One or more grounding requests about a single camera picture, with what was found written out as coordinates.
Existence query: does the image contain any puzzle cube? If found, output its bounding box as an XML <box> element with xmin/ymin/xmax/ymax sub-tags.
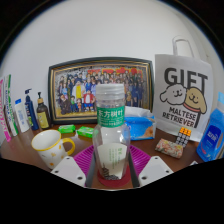
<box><xmin>174</xmin><ymin>126</ymin><xmax>193</xmax><ymax>148</ymax></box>

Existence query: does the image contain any blue tissue pack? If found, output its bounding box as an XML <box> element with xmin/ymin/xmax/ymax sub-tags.
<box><xmin>123</xmin><ymin>105</ymin><xmax>157</xmax><ymax>141</ymax></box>

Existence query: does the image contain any framed group picture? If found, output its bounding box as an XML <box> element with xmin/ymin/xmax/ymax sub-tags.
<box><xmin>47</xmin><ymin>56</ymin><xmax>155</xmax><ymax>125</ymax></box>

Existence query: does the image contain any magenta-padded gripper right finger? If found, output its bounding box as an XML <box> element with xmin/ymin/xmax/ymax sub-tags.
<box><xmin>128</xmin><ymin>145</ymin><xmax>174</xmax><ymax>188</ymax></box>

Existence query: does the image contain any white paper gift bag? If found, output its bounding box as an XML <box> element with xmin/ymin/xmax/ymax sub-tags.
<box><xmin>152</xmin><ymin>35</ymin><xmax>214</xmax><ymax>143</ymax></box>

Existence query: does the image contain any white mug with yellow handle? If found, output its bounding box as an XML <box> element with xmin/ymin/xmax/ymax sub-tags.
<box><xmin>30</xmin><ymin>129</ymin><xmax>76</xmax><ymax>170</ymax></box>

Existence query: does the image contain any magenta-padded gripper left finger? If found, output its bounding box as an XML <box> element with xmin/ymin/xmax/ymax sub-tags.
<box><xmin>50</xmin><ymin>145</ymin><xmax>98</xmax><ymax>188</ymax></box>

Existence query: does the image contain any clear bottle with green label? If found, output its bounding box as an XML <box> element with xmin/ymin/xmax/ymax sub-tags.
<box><xmin>92</xmin><ymin>83</ymin><xmax>132</xmax><ymax>182</ymax></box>

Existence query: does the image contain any tall green and white box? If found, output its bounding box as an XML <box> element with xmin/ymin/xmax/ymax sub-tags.
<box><xmin>3</xmin><ymin>73</ymin><xmax>19</xmax><ymax>138</ymax></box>

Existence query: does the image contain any amber pump bottle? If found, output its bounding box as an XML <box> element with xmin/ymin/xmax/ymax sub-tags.
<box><xmin>35</xmin><ymin>91</ymin><xmax>51</xmax><ymax>130</ymax></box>

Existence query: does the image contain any small patterned packet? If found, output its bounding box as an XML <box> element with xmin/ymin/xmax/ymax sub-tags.
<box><xmin>154</xmin><ymin>138</ymin><xmax>185</xmax><ymax>159</ymax></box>

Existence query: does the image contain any white bottle with blue cap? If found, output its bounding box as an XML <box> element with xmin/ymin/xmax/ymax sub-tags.
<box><xmin>13</xmin><ymin>98</ymin><xmax>30</xmax><ymax>134</ymax></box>

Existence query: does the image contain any blue detergent bottle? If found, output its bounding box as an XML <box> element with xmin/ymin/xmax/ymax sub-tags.
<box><xmin>195</xmin><ymin>91</ymin><xmax>224</xmax><ymax>163</ymax></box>

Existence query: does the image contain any dark blue pump bottle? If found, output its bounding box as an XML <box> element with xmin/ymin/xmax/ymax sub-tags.
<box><xmin>24</xmin><ymin>87</ymin><xmax>40</xmax><ymax>131</ymax></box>

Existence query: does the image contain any tall pink box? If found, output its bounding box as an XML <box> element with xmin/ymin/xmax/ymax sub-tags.
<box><xmin>0</xmin><ymin>78</ymin><xmax>13</xmax><ymax>143</ymax></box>

